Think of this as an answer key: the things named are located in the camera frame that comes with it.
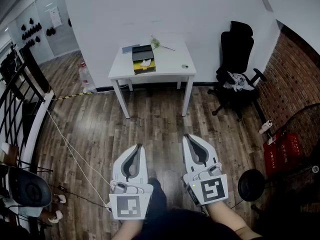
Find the black round stool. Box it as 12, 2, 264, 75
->
237, 168, 266, 202

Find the white floor cable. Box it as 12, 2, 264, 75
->
46, 108, 112, 208

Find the yellow black striped cable cover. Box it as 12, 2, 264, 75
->
53, 92, 87, 102

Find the red fire extinguisher box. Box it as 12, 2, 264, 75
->
262, 132, 302, 176

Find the artificial white flower sprig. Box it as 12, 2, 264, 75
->
149, 34, 176, 52

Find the black box with yellow drawer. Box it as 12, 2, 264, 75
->
131, 44, 157, 75

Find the person's right forearm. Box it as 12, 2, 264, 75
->
206, 200, 256, 240

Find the white table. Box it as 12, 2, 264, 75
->
107, 32, 198, 119

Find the person's left forearm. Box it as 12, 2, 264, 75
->
111, 218, 145, 240

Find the large clear water bottle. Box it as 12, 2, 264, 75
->
77, 61, 97, 94

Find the black floor fan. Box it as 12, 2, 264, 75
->
274, 103, 320, 185

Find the black floor cable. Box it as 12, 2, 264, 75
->
48, 183, 111, 209

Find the row of black hanging items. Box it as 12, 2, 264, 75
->
21, 17, 57, 47

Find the black plastic chair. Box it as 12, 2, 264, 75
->
7, 166, 53, 209

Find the black metal railing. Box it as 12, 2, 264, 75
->
0, 46, 56, 173

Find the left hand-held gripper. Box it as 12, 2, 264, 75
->
109, 144, 154, 220

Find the blue notebook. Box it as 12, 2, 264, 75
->
121, 43, 141, 55

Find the white wall poster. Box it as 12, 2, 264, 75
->
49, 6, 63, 29

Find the black office chair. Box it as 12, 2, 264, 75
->
207, 20, 268, 123

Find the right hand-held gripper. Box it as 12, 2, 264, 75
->
182, 134, 229, 207

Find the grey crumpled cloth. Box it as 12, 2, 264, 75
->
223, 71, 255, 92

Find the brown wooden stool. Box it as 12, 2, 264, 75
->
0, 142, 20, 167

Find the person's dark clothing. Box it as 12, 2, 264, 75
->
132, 177, 263, 240

